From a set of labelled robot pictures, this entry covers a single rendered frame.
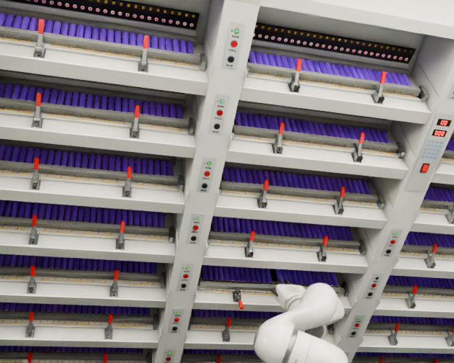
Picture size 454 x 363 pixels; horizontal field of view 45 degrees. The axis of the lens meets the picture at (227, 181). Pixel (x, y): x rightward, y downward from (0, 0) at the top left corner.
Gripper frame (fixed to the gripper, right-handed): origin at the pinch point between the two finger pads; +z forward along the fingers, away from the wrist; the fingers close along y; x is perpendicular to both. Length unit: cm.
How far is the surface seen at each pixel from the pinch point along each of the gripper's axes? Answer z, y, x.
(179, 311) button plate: 1.6, 35.6, 13.0
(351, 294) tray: 3.3, -28.9, 4.2
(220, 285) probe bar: 4.6, 21.8, 3.8
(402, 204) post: -10.9, -31.8, -36.9
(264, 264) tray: -3.0, 9.6, -8.6
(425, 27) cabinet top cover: -25, -16, -93
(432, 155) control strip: -16, -35, -55
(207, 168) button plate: -13, 36, -43
